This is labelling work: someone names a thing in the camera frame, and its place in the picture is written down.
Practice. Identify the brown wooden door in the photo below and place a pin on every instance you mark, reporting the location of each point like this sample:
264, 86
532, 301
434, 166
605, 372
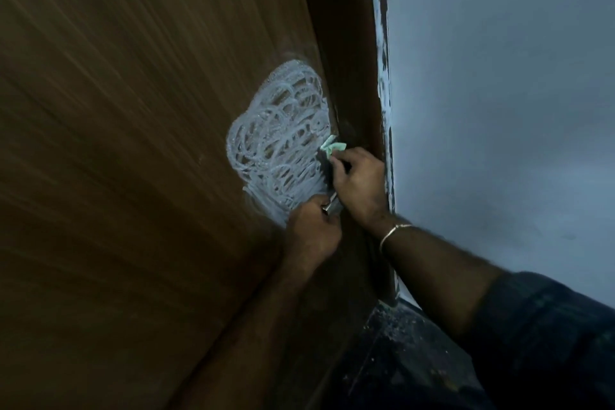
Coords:
120, 136

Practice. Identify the person's left forearm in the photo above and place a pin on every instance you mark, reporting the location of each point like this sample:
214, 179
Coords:
250, 337

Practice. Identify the person's right forearm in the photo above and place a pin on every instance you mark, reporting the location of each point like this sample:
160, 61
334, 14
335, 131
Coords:
442, 280

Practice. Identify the green cleaning cloth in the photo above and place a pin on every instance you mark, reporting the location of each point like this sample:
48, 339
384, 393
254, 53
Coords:
331, 145

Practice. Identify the person's right hand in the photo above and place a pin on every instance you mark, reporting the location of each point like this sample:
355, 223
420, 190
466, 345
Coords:
362, 188

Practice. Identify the person's left hand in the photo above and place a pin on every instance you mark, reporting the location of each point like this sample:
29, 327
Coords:
314, 236

